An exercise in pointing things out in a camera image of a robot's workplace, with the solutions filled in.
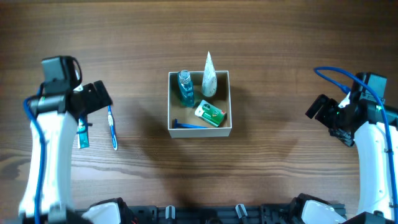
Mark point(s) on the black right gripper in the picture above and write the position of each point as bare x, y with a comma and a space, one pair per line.
325, 109

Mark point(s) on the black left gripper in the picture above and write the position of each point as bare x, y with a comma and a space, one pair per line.
94, 96

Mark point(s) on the blue and white toothbrush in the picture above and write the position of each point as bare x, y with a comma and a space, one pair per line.
112, 128

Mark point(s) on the blue disposable razor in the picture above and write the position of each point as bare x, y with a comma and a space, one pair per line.
176, 125

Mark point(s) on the blue mouthwash bottle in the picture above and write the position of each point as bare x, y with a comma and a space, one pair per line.
186, 88

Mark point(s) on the white lotion tube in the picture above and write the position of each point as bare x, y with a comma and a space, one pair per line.
209, 82

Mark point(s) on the green soap box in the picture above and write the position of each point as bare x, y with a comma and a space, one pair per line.
210, 114

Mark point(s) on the green toothpaste tube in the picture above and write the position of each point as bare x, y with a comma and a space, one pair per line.
82, 133

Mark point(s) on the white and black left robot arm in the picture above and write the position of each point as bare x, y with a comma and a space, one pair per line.
54, 112

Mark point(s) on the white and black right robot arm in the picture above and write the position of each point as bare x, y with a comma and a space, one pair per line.
361, 119

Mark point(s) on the white cardboard box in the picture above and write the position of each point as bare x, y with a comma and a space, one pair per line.
176, 109

